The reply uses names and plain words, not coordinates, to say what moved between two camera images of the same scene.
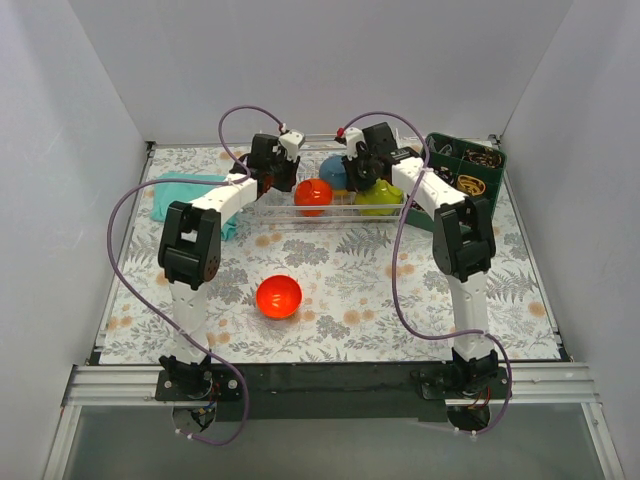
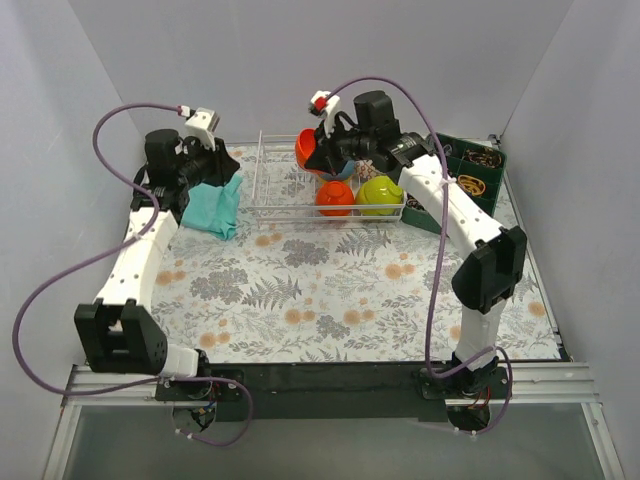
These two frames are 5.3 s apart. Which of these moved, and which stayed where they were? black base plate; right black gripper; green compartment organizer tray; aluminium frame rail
Moved: right black gripper
Stayed: aluminium frame rail; black base plate; green compartment organizer tray
